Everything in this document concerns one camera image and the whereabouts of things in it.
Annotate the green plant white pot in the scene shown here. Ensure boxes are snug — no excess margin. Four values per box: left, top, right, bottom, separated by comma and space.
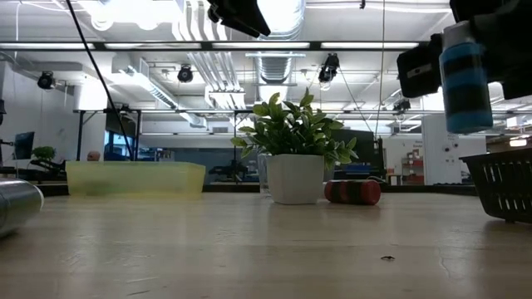
230, 87, 359, 205

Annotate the black mesh basket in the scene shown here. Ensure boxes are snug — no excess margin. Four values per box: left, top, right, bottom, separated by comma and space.
459, 148, 532, 224

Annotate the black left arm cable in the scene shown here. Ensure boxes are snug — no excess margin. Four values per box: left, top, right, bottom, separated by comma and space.
65, 0, 136, 162

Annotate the black overhead rig frame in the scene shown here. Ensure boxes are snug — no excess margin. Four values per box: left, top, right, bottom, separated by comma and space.
0, 40, 429, 53

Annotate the silver ventilation duct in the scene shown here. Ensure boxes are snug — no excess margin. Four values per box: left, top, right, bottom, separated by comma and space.
253, 0, 307, 86

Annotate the black computer monitor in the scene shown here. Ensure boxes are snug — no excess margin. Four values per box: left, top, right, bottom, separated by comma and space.
13, 131, 36, 161

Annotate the black ceiling spotlight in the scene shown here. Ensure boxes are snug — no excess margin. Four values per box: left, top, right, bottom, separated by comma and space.
392, 97, 412, 113
37, 71, 56, 91
318, 52, 341, 84
177, 65, 195, 84

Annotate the black aluminium table frame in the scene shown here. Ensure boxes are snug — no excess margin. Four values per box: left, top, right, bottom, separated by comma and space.
37, 182, 479, 197

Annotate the yellow translucent plastic bin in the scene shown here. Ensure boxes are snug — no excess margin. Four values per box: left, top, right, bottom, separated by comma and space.
65, 160, 207, 199

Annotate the black paint bottle white cap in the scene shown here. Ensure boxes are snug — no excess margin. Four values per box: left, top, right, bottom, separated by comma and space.
0, 177, 45, 238

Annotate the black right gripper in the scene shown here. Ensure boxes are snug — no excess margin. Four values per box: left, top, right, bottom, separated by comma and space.
397, 0, 532, 100

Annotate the large wall screen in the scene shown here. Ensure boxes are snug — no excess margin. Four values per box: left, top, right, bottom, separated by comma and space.
103, 111, 140, 161

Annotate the background green plant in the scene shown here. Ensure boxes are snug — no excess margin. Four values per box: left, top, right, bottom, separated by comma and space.
31, 145, 57, 163

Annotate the blue striped paint bottle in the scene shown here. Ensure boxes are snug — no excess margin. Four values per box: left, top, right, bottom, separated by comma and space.
439, 20, 495, 135

